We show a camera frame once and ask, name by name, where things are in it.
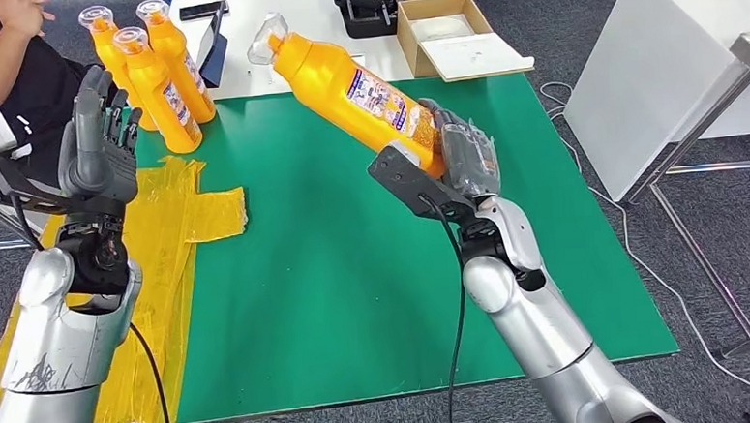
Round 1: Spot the person's right hand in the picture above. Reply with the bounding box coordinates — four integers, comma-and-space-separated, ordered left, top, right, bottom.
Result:
0, 0, 59, 43

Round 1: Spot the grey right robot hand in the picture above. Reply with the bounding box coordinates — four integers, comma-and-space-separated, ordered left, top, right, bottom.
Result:
416, 93, 503, 204

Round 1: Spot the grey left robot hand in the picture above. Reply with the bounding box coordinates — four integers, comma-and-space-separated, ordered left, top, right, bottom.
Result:
52, 63, 149, 219

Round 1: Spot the orange detergent bottle clear cap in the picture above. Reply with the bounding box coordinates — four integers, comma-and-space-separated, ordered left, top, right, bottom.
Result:
135, 0, 218, 128
76, 1, 158, 136
245, 4, 447, 190
111, 23, 205, 159

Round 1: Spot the person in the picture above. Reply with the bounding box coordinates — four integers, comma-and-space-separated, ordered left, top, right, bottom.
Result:
0, 0, 126, 193

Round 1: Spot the white foam lid board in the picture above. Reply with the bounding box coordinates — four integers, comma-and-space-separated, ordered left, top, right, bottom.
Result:
417, 30, 537, 85

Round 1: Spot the yellow plastic sheet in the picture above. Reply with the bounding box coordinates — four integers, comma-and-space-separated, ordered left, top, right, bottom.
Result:
0, 152, 259, 423

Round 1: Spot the brown cardboard box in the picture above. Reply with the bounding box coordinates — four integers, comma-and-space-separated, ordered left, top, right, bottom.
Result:
394, 0, 495, 82

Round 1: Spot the white foam pad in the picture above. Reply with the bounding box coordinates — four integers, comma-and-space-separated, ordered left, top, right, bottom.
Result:
408, 13, 475, 44

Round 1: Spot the black tool case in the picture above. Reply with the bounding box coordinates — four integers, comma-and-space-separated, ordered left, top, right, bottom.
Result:
331, 0, 471, 41

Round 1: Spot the black phone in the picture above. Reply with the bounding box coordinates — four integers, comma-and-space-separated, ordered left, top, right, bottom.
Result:
177, 0, 231, 22

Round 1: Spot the white floor cable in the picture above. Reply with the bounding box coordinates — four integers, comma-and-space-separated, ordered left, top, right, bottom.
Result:
537, 71, 750, 415

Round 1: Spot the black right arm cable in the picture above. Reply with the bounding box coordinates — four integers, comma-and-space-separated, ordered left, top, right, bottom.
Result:
417, 191, 475, 423

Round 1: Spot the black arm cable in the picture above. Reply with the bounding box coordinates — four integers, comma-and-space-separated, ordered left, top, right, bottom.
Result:
6, 182, 174, 423
417, 191, 475, 423

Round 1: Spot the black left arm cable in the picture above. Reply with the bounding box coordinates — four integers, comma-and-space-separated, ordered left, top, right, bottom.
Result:
6, 182, 174, 423

